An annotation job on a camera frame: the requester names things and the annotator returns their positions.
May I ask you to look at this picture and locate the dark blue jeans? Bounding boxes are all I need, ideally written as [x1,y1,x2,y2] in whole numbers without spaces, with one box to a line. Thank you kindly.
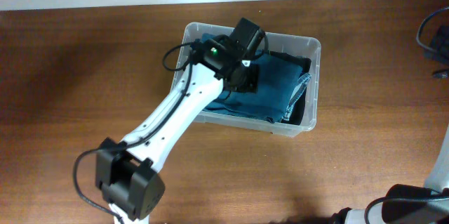
[204,49,302,124]

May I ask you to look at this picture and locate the black shirt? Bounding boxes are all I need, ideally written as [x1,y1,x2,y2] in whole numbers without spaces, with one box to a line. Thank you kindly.
[269,51,311,125]

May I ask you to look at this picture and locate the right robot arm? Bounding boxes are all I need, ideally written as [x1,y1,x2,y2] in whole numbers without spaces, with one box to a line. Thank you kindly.
[327,17,448,224]

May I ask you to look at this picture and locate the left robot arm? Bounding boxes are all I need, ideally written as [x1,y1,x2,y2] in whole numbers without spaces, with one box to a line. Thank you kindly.
[95,18,267,223]

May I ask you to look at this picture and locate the clear plastic storage bin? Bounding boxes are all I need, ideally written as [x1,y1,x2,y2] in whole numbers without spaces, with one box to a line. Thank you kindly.
[182,22,321,137]

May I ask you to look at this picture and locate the right black cable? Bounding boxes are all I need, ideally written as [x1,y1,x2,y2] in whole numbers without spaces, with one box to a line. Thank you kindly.
[363,5,449,224]

